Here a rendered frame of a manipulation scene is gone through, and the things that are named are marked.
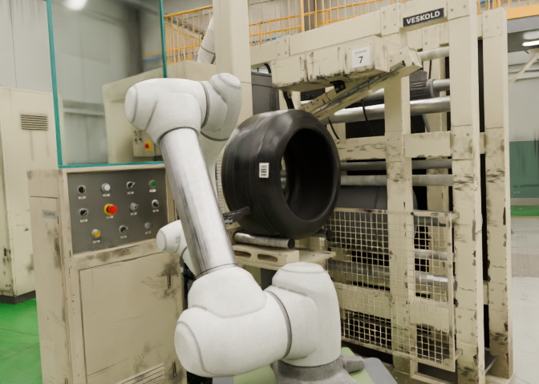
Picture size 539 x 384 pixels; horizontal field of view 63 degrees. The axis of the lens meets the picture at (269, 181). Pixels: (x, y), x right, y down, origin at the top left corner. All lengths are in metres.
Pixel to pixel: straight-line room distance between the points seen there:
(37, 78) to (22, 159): 7.76
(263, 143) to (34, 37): 11.24
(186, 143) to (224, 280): 0.36
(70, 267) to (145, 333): 0.50
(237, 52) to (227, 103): 1.04
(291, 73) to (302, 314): 1.52
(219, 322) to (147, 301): 1.32
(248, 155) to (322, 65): 0.62
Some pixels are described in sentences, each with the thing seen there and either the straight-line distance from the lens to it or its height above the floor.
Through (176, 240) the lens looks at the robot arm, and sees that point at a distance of 1.58.
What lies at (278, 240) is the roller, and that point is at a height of 0.91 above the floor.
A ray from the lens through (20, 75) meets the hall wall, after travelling 12.30.
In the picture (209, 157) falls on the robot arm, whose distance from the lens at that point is 1.36.
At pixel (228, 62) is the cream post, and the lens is 2.24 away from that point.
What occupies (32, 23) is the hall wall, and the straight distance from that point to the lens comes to 12.85.
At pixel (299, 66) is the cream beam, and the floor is 1.72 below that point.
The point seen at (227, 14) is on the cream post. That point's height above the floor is 1.98.
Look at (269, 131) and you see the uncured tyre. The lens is 1.85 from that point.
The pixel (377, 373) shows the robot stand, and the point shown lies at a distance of 1.39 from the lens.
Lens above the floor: 1.27
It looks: 3 degrees down
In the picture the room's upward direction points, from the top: 3 degrees counter-clockwise
